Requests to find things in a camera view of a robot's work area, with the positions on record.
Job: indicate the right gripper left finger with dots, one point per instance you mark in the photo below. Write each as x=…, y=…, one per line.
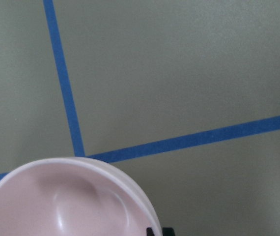
x=149, y=232

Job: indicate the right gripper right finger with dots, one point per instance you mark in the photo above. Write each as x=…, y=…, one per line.
x=168, y=231

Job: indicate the pink bowl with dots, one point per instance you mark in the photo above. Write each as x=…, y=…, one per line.
x=74, y=197

